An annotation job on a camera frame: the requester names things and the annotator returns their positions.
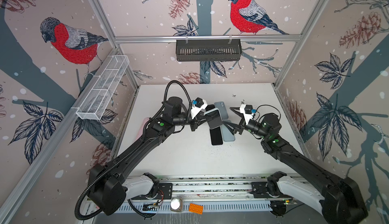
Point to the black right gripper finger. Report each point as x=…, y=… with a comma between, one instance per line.
x=230, y=125
x=235, y=109

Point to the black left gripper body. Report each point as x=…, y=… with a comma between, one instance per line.
x=193, y=122

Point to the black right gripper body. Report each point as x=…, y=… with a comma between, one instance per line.
x=244, y=127

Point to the large phone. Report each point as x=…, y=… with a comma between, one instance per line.
x=227, y=136

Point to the black phone table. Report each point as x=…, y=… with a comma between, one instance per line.
x=213, y=118

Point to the blue phone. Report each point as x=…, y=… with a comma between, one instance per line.
x=216, y=137

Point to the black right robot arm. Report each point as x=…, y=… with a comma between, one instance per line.
x=338, y=200

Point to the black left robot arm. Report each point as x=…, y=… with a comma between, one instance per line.
x=106, y=191

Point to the small phone light case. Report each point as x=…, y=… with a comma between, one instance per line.
x=222, y=110

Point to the pink phone case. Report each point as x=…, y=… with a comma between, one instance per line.
x=140, y=132

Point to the clear jar white lid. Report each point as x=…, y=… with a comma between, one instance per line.
x=176, y=204

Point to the orange toy brick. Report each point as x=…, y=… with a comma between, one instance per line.
x=195, y=208

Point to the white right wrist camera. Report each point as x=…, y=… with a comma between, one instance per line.
x=248, y=112

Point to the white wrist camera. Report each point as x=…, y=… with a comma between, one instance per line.
x=248, y=112
x=197, y=106

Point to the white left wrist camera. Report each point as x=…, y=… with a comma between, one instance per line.
x=197, y=106

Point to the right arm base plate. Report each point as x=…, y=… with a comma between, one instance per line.
x=261, y=191

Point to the black wire wall basket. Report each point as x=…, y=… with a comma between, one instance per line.
x=208, y=50

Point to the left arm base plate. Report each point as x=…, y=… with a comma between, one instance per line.
x=162, y=191

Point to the white mesh wall basket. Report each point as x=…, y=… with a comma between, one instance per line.
x=98, y=98

